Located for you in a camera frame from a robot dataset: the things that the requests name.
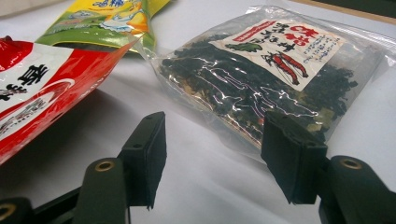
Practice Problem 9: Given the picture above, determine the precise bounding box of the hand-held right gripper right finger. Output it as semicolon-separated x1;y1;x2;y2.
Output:
261;110;330;205

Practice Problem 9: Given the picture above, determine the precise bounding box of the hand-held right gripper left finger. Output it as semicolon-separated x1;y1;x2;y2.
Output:
117;111;168;209

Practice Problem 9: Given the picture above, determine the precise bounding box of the clear bag of dried vegetables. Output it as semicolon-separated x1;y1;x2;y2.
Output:
136;4;396;162

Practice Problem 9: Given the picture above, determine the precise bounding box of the red and white pouch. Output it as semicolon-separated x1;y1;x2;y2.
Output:
0;35;139;166

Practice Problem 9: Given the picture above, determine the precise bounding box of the yellow and green spout pouch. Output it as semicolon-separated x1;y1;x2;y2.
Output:
35;0;172;54

